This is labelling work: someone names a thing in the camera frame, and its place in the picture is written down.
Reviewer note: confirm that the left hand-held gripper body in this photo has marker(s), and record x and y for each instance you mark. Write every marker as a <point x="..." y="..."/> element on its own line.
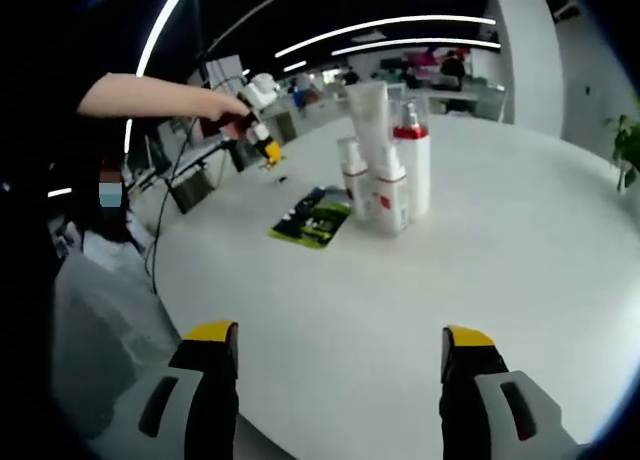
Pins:
<point x="257" y="92"/>

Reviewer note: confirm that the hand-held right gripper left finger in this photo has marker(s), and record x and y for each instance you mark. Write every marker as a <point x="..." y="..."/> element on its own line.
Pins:
<point x="210" y="405"/>

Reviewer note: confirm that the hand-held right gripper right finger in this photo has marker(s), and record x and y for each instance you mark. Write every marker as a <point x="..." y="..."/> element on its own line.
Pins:
<point x="460" y="405"/>

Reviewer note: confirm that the small white skincare pump bottle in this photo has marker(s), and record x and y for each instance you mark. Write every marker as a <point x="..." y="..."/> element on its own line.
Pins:
<point x="352" y="180"/>
<point x="390" y="200"/>

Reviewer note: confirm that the white skincare tube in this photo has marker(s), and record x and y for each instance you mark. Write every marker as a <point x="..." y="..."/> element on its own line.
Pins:
<point x="370" y="115"/>

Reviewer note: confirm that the tall red collared skincare bottle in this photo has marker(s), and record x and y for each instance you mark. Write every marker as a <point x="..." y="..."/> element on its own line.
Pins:
<point x="417" y="180"/>

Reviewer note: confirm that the person's left hand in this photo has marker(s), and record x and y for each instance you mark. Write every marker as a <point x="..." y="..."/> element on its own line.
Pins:
<point x="222" y="107"/>

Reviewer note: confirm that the black laptop stand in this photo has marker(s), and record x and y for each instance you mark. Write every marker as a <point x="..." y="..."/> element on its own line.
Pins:
<point x="235" y="157"/>

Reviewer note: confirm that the green and black sachet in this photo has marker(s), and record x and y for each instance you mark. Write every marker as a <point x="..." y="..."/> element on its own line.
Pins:
<point x="310" y="220"/>

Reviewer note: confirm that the dark grey box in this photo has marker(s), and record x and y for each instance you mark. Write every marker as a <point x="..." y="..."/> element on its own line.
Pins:
<point x="192" y="190"/>

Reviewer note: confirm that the grey mesh office chair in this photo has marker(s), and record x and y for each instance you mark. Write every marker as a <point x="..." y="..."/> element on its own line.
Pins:
<point x="100" y="330"/>

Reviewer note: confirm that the long ceiling strip light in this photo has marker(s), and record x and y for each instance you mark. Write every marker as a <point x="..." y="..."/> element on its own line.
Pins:
<point x="425" y="41"/>
<point x="425" y="18"/>

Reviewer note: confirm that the potted green plant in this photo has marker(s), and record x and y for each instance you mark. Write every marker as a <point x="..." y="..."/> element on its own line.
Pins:
<point x="625" y="150"/>

